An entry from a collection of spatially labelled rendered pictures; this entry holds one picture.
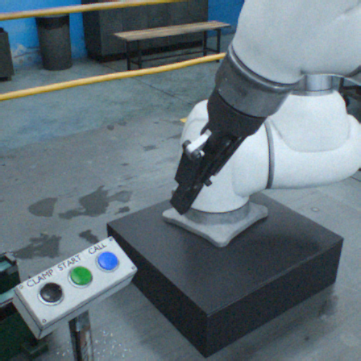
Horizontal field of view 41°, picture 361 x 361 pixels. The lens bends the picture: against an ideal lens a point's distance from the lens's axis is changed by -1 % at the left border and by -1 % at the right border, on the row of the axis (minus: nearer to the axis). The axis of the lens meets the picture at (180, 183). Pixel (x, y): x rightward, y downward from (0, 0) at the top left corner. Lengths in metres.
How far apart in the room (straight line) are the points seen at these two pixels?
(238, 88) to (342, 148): 0.52
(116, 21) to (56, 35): 0.75
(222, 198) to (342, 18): 0.59
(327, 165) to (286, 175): 0.09
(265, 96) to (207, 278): 0.49
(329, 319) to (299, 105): 0.44
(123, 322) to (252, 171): 0.41
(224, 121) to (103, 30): 5.45
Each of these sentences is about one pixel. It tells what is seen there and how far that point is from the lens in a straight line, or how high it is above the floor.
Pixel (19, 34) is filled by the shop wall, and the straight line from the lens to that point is 6.13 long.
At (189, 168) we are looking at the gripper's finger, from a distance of 0.64.
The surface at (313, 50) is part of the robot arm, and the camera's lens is 0.52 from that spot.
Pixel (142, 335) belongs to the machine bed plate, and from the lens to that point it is 1.01.
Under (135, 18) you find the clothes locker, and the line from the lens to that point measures 6.17.
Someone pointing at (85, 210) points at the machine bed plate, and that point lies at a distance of 1.40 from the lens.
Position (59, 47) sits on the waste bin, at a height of 0.27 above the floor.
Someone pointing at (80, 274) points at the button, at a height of 1.07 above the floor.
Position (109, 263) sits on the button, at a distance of 0.75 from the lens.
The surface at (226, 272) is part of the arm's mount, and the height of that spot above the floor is 0.91.
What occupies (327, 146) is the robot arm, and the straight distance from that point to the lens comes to 1.03.
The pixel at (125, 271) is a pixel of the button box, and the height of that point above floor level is 1.05.
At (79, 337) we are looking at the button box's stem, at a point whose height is 0.97.
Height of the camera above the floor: 1.52
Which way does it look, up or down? 28 degrees down
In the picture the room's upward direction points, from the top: straight up
